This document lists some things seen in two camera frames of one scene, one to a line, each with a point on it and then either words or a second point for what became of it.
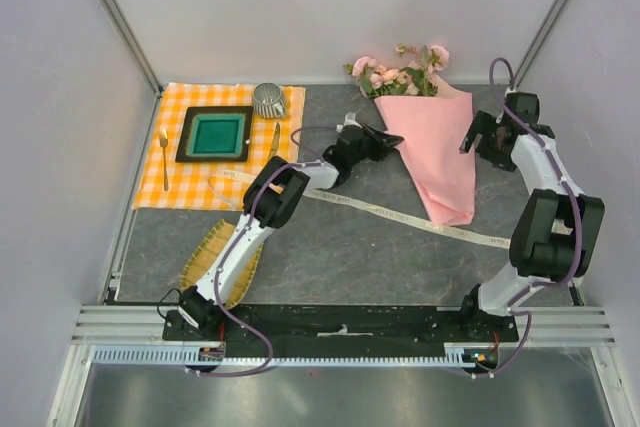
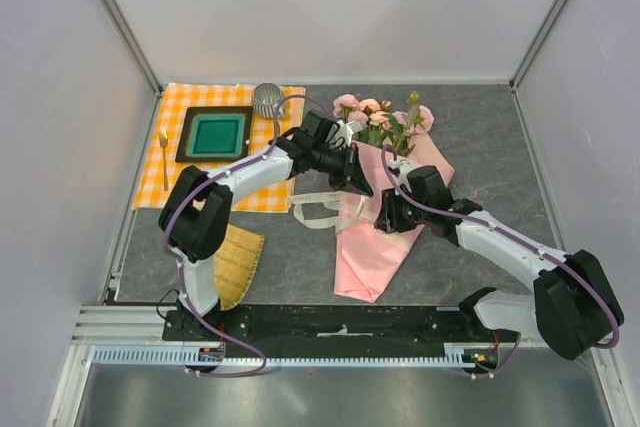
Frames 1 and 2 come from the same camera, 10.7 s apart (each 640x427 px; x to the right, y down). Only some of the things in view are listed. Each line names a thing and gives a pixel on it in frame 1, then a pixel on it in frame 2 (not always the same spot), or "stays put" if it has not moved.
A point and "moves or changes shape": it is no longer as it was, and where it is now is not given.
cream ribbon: [410, 217] moves or changes shape
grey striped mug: [269, 101] stays put
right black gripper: [484, 124] → [388, 218]
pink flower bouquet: [429, 57] → [419, 118]
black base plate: [340, 331] stays put
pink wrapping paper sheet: [432, 127] → [367, 258]
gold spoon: [163, 137] stays put
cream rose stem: [365, 84] → [387, 127]
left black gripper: [382, 143] → [336, 182]
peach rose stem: [401, 82] → [397, 134]
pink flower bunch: [361, 69] → [343, 105]
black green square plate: [215, 134] stays put
